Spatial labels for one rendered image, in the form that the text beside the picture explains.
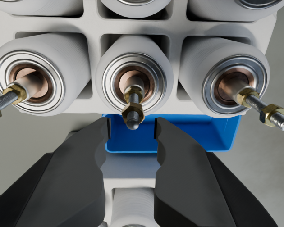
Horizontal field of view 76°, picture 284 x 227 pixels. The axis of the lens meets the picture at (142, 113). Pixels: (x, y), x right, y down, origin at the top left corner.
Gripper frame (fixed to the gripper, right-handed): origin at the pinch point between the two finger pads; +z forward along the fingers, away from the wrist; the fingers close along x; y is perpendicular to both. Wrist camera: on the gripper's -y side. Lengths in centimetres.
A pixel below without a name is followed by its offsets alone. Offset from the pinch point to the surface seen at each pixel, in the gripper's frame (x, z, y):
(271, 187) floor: 50, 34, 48
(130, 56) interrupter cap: -0.4, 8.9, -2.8
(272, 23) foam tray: 19.0, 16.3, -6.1
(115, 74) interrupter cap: -2.1, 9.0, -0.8
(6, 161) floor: -41, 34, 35
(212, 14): 9.6, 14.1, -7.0
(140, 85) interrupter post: 0.7, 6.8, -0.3
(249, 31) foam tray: 16.2, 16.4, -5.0
